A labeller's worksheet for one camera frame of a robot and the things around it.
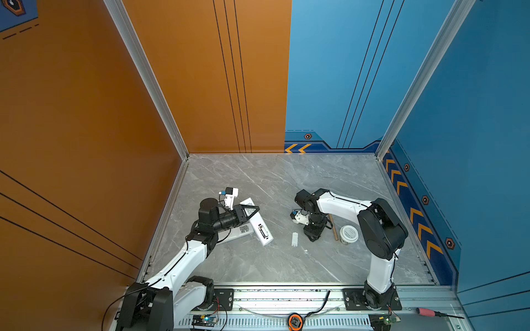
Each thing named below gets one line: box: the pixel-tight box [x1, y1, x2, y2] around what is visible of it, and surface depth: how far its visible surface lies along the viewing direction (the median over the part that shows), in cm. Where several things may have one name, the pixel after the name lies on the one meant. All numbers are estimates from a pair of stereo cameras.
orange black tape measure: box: [287, 312, 304, 331], surface depth 68 cm
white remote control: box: [239, 197, 274, 247], surface depth 76 cm
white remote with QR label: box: [216, 222, 254, 245], surface depth 90 cm
